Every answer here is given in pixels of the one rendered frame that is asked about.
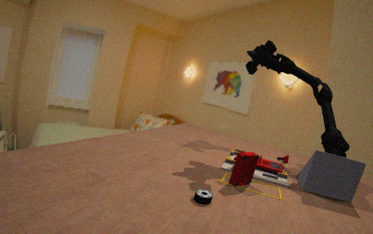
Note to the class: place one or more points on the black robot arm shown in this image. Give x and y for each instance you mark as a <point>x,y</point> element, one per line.
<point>332,139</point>

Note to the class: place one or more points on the black toy tyre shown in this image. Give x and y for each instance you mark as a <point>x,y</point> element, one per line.
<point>203,197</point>

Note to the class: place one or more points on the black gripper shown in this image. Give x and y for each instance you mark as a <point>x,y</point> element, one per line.
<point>261,57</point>

